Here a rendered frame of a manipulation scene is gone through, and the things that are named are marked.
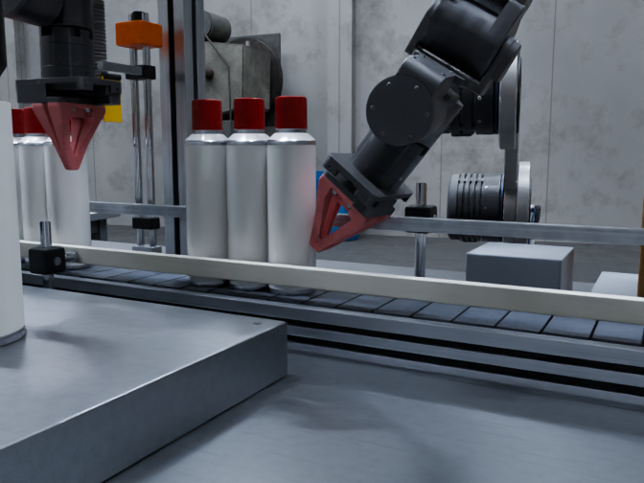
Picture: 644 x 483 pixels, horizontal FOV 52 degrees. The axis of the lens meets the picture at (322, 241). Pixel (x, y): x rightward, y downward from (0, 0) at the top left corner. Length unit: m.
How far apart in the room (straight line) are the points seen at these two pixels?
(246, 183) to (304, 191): 0.06
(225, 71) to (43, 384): 7.08
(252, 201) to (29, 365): 0.30
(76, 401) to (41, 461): 0.05
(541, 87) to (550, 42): 0.49
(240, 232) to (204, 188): 0.06
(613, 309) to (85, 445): 0.40
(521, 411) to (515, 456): 0.08
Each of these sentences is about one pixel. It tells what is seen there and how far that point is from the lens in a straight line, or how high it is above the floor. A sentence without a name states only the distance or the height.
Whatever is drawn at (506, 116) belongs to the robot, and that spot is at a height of 1.09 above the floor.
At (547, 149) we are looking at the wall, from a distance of 7.91.
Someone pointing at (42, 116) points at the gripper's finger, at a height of 1.07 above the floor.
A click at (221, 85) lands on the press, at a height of 1.73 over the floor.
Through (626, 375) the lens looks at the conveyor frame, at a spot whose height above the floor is 0.86.
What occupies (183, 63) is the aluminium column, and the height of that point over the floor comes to 1.15.
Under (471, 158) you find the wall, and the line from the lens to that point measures 7.94.
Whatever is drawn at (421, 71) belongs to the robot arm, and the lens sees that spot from 0.55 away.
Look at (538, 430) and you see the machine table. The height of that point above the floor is 0.83.
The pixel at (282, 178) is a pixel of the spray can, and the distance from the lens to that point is 0.68.
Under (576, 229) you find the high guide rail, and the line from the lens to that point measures 0.64.
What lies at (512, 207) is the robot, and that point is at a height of 0.89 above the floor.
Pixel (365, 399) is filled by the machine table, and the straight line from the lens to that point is 0.55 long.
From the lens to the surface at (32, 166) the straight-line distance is 0.92.
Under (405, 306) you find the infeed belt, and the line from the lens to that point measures 0.65.
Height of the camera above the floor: 1.03
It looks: 8 degrees down
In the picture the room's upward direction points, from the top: straight up
